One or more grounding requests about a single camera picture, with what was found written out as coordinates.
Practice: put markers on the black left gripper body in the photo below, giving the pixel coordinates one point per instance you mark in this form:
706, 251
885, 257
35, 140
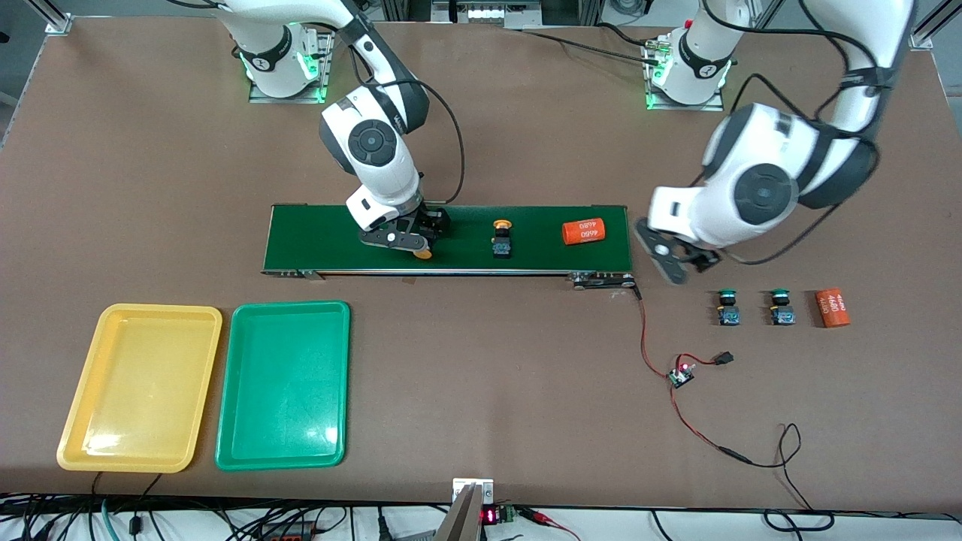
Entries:
705, 259

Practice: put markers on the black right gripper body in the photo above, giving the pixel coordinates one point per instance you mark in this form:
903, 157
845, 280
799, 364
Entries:
432, 222

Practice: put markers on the yellow pushbutton red-marked block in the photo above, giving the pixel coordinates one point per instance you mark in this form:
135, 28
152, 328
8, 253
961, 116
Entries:
424, 255

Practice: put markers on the green mushroom pushbutton switch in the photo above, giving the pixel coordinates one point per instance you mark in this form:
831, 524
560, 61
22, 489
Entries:
727, 312
782, 312

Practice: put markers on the yellow pushbutton green-marked block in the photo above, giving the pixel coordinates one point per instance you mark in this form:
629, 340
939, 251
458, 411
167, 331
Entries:
502, 244

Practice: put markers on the orange cylinder printed 4650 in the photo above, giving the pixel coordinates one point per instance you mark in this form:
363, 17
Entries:
584, 232

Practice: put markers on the orange cylinder printed 4680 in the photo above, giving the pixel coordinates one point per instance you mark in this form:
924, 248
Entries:
833, 309

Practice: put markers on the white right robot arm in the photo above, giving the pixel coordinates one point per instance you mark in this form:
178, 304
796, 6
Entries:
376, 173

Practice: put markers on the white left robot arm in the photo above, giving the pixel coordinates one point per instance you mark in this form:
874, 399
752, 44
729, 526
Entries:
751, 150

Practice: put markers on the green belt conveyor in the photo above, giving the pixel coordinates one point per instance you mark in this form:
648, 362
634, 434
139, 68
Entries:
466, 255

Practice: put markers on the black plug with red lead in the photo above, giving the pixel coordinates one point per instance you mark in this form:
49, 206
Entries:
724, 358

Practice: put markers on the small motor controller board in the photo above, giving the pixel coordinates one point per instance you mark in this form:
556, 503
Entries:
682, 374

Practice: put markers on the green plastic tray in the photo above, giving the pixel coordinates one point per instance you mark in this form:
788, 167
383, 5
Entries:
282, 391

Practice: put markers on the red digit display module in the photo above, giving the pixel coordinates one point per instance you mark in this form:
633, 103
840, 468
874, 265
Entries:
490, 516

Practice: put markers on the red clip lead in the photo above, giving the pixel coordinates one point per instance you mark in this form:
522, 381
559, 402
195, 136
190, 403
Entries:
537, 515

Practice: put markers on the red power strip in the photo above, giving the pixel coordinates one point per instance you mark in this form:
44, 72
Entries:
289, 536

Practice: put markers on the yellow plastic tray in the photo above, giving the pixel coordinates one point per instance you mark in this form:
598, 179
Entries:
139, 391

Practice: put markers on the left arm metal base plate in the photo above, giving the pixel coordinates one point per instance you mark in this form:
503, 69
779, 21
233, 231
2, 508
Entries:
684, 107

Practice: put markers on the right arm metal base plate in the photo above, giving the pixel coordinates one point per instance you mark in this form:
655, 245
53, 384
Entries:
328, 68

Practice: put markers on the aluminium frame rack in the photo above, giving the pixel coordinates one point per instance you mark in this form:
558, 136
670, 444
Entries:
488, 13

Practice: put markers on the grey metal camera bracket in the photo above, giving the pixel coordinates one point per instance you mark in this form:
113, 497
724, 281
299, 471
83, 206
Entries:
462, 518

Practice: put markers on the aluminium corner post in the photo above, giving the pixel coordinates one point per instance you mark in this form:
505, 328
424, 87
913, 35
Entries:
928, 26
58, 24

